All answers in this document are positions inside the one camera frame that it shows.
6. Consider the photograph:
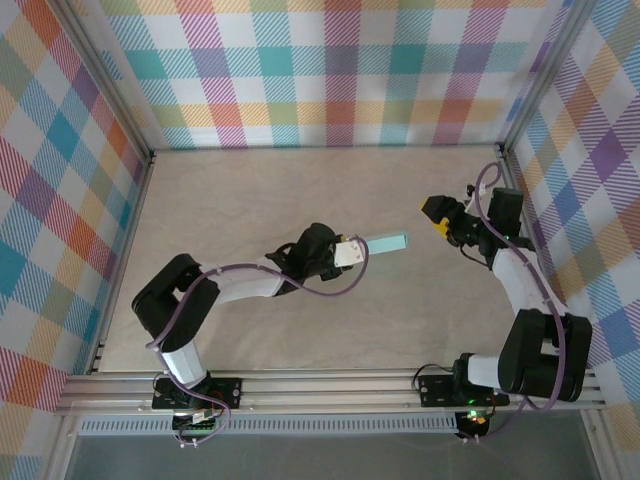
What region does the mint green paper box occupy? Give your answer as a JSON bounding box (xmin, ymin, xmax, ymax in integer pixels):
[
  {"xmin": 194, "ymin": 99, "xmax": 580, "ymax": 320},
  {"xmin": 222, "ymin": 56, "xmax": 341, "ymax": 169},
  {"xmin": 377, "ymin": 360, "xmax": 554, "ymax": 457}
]
[{"xmin": 367, "ymin": 230, "xmax": 412, "ymax": 255}]

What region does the circuit board with lit LEDs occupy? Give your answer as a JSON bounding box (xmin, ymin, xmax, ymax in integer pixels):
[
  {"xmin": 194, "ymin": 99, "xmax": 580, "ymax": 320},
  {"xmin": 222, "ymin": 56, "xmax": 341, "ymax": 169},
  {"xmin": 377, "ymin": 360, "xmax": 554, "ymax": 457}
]
[{"xmin": 458, "ymin": 408, "xmax": 490, "ymax": 437}]

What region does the circuit board with white connector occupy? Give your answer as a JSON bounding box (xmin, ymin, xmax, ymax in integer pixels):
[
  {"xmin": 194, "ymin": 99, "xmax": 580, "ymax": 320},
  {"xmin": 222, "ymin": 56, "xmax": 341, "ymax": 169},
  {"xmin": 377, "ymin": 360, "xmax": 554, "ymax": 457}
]
[{"xmin": 172, "ymin": 408, "xmax": 224, "ymax": 434}]

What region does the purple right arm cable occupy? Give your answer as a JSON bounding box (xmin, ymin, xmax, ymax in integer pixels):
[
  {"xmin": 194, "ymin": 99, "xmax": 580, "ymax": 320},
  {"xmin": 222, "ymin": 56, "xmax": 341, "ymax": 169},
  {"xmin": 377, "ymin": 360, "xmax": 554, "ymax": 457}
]
[{"xmin": 462, "ymin": 161, "xmax": 571, "ymax": 444}]

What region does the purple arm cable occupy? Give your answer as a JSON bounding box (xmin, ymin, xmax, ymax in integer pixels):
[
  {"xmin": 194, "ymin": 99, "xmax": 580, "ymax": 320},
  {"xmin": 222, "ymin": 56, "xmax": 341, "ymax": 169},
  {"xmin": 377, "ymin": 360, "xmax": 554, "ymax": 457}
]
[
  {"xmin": 462, "ymin": 161, "xmax": 571, "ymax": 444},
  {"xmin": 149, "ymin": 238, "xmax": 372, "ymax": 448}
]

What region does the aluminium table side rail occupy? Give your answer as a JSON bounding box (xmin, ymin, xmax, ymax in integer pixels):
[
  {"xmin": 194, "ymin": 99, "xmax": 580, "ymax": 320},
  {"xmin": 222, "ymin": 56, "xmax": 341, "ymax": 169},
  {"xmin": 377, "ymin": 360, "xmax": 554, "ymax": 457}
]
[
  {"xmin": 87, "ymin": 152, "xmax": 157, "ymax": 376},
  {"xmin": 497, "ymin": 144, "xmax": 571, "ymax": 370}
]

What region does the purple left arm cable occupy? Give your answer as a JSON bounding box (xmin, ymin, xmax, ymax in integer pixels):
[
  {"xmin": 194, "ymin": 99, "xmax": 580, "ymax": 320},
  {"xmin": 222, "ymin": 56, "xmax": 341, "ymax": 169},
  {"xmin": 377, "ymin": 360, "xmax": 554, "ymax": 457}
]
[{"xmin": 149, "ymin": 238, "xmax": 372, "ymax": 448}]

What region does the wide aluminium mounting rail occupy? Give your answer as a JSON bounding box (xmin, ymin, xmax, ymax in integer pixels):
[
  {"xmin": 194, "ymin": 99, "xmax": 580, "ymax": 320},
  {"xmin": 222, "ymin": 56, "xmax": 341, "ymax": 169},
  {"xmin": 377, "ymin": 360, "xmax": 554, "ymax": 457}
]
[{"xmin": 54, "ymin": 368, "xmax": 607, "ymax": 416}]

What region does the aluminium frame post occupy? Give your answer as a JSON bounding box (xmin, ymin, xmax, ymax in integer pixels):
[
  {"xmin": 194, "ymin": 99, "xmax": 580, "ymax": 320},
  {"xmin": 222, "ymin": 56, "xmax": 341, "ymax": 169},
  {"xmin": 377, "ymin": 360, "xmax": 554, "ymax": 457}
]
[
  {"xmin": 498, "ymin": 0, "xmax": 601, "ymax": 159},
  {"xmin": 582, "ymin": 407, "xmax": 619, "ymax": 480},
  {"xmin": 44, "ymin": 414, "xmax": 79, "ymax": 480},
  {"xmin": 58, "ymin": 0, "xmax": 155, "ymax": 164}
]

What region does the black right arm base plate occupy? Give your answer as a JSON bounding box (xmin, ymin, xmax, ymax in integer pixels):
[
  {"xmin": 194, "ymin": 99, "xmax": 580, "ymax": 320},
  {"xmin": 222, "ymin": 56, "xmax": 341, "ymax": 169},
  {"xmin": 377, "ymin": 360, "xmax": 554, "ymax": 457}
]
[{"xmin": 417, "ymin": 372, "xmax": 511, "ymax": 407}]

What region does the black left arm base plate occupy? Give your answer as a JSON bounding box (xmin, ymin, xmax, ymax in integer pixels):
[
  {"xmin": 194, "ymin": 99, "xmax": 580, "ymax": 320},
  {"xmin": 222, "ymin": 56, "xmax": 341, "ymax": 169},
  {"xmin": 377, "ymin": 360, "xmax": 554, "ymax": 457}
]
[{"xmin": 152, "ymin": 377, "xmax": 244, "ymax": 412}]

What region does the grey slotted cable duct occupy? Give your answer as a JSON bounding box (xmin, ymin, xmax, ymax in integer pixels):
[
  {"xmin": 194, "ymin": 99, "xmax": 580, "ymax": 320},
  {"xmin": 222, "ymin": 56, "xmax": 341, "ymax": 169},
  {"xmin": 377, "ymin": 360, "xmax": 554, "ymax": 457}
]
[{"xmin": 77, "ymin": 417, "xmax": 460, "ymax": 437}]

